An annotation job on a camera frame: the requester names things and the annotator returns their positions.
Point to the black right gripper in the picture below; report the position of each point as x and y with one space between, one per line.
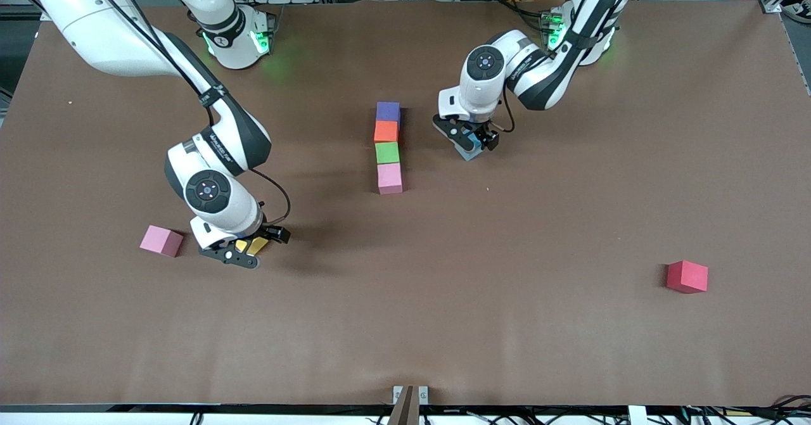
276 233

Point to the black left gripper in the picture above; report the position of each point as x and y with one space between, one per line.
486 136

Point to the blue foam cube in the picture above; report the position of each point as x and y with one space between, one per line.
470 154

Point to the green foam cube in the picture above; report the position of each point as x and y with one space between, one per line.
387 152

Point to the orange foam cube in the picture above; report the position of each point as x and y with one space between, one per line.
386 132

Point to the purple foam cube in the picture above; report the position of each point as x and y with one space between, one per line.
388 111

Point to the pink foam cube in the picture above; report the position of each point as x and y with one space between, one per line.
159 240
389 178

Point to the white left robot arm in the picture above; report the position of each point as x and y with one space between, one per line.
485 70

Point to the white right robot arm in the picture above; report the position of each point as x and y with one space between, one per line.
209 190

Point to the yellow foam cube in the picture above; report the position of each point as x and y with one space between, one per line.
256 246

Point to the brown pointed strip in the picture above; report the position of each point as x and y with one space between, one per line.
404 409

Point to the red foam cube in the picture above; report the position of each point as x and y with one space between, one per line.
687 277

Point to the white tag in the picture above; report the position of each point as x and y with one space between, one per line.
638 416

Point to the white black sneaker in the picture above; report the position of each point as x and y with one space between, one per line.
798 12

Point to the metal table edge bracket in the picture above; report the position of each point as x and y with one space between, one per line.
423 394

